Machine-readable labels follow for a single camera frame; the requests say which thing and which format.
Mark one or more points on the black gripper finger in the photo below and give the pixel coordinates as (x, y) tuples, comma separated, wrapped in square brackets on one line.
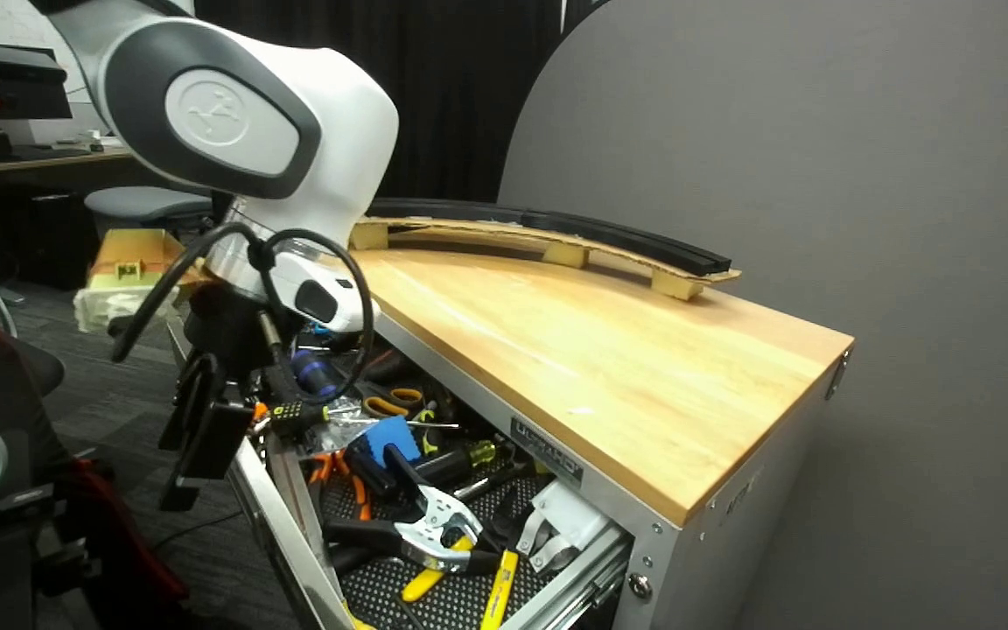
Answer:
[(189, 405), (207, 455)]

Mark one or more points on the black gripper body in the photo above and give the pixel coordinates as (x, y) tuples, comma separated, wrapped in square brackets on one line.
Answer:
[(227, 343)]

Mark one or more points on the metal tool drawer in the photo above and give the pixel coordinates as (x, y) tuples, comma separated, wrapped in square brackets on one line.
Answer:
[(343, 572)]

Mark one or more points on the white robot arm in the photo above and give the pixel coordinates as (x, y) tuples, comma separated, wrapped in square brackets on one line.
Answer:
[(294, 140)]

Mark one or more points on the yellow box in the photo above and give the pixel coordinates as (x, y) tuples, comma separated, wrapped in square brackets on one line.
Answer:
[(125, 272)]

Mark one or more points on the blue black tool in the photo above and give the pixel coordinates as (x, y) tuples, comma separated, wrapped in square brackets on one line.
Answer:
[(384, 455)]

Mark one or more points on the grey office chair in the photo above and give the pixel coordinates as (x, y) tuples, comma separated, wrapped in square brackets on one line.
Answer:
[(152, 208)]

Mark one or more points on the white spring clamp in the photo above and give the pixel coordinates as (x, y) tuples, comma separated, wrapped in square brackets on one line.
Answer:
[(440, 519)]

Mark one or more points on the yellow utility knife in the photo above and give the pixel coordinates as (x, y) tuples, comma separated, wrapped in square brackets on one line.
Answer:
[(497, 593)]

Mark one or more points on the grey tool cabinet wooden top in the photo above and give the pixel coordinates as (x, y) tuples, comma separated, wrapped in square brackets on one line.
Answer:
[(679, 420)]

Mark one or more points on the blue handled screwdriver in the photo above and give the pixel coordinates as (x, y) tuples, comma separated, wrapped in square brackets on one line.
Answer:
[(318, 376)]

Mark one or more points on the orange handled pliers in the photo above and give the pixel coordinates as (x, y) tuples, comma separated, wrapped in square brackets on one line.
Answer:
[(331, 467)]

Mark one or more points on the yellow handled pliers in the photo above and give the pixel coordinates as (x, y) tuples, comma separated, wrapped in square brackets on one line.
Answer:
[(404, 400)]

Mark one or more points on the yellow handled tool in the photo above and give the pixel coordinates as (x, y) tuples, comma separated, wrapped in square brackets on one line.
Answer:
[(417, 587)]

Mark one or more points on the white grey bracket tool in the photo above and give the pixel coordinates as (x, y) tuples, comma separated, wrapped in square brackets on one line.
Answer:
[(556, 525)]

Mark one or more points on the curved wooden rail black strip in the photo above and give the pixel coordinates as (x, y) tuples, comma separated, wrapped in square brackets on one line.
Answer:
[(552, 236)]

